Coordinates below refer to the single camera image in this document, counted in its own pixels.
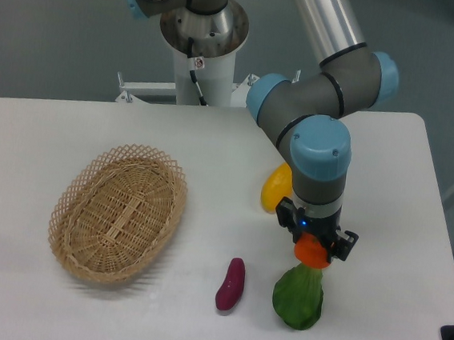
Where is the yellow mango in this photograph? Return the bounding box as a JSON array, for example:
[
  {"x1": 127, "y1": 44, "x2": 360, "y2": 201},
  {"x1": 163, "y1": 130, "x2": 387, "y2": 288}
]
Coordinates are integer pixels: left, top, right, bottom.
[{"x1": 260, "y1": 162, "x2": 292, "y2": 214}]

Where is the white metal base frame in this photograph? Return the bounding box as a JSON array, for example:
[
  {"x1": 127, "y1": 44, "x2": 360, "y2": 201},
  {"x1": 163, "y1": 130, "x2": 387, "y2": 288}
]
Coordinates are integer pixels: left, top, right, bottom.
[{"x1": 115, "y1": 72, "x2": 260, "y2": 107}]

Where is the purple sweet potato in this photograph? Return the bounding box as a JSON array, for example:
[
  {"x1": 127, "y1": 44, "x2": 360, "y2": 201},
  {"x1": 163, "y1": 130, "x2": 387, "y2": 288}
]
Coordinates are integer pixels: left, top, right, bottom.
[{"x1": 215, "y1": 258, "x2": 246, "y2": 312}]

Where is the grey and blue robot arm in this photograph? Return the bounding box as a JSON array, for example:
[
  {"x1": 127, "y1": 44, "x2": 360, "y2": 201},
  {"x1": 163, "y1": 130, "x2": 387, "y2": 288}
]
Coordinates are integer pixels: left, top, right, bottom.
[{"x1": 127, "y1": 0, "x2": 399, "y2": 262}]

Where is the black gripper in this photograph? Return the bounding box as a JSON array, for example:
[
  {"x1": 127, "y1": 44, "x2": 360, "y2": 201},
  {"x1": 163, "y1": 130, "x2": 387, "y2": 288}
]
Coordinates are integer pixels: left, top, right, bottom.
[{"x1": 275, "y1": 197, "x2": 359, "y2": 263}]

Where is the orange fruit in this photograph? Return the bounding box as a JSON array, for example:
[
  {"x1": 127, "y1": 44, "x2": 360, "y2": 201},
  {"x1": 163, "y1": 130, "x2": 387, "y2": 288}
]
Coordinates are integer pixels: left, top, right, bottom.
[{"x1": 294, "y1": 233, "x2": 330, "y2": 270}]

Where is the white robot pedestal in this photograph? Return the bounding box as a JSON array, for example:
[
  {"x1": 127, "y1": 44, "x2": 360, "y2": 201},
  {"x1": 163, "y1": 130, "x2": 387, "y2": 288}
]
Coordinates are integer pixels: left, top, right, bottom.
[{"x1": 160, "y1": 0, "x2": 249, "y2": 107}]

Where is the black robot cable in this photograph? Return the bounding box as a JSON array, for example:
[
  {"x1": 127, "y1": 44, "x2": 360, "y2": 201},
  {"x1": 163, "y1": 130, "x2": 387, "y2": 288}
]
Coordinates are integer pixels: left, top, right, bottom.
[{"x1": 180, "y1": 36, "x2": 215, "y2": 107}]

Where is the woven wicker basket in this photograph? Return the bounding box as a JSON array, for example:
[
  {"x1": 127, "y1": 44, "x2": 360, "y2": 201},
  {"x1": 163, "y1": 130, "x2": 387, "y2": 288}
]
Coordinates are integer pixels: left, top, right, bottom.
[{"x1": 48, "y1": 144, "x2": 187, "y2": 284}]

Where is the green bok choy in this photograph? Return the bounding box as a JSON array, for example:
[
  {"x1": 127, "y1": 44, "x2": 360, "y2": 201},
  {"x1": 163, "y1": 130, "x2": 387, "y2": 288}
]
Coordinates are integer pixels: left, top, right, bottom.
[{"x1": 272, "y1": 264, "x2": 323, "y2": 330}]

